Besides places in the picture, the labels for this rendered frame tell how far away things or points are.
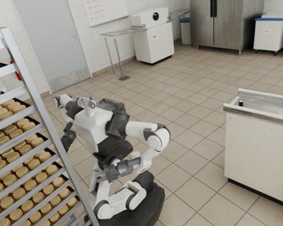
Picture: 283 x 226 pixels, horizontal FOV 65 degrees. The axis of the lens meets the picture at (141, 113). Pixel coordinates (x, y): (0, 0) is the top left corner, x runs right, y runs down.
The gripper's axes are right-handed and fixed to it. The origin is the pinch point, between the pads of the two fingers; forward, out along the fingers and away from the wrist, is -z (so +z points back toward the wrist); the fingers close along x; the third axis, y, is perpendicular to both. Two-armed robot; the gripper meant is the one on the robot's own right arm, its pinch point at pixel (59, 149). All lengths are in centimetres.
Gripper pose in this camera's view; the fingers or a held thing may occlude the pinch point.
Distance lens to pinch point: 170.2
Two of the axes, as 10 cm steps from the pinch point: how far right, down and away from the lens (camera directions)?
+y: 9.7, -0.4, -2.5
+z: 1.9, -5.4, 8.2
